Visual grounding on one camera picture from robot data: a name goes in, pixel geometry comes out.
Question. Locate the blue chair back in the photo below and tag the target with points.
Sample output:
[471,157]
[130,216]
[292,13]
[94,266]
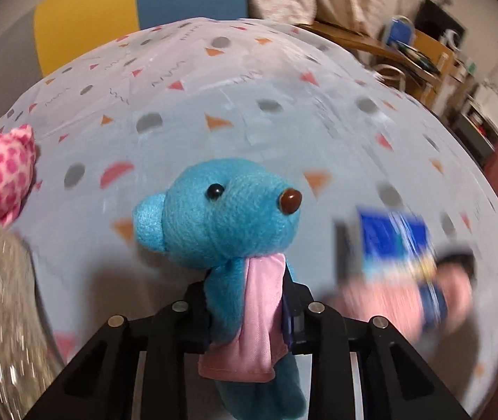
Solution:
[399,30]

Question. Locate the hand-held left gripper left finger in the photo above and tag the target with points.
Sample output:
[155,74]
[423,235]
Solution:
[196,315]

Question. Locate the bed with patterned sheet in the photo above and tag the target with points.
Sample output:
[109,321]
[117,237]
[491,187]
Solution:
[253,105]

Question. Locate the blue white box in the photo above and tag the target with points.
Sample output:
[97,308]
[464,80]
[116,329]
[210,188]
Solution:
[395,240]

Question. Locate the grey headboard cushion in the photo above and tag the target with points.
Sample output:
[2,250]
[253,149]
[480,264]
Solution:
[4,48]

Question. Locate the dark storage shelf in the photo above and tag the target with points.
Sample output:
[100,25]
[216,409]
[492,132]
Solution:
[472,127]

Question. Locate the pink soft toy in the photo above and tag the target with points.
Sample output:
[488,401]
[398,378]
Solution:
[384,302]

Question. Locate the yellow headboard cushion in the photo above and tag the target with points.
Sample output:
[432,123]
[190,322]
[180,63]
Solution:
[87,17]

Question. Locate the black monitor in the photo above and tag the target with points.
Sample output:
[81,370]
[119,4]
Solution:
[439,19]

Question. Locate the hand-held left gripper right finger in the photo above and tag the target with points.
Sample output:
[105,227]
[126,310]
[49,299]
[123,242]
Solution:
[290,319]

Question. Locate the white kettle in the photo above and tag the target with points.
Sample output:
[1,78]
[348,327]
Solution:
[450,37]

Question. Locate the wooden desk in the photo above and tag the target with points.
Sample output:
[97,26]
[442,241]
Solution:
[406,59]

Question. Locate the blue teddy bear pink scarf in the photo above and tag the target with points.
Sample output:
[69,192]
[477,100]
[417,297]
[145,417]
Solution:
[227,223]

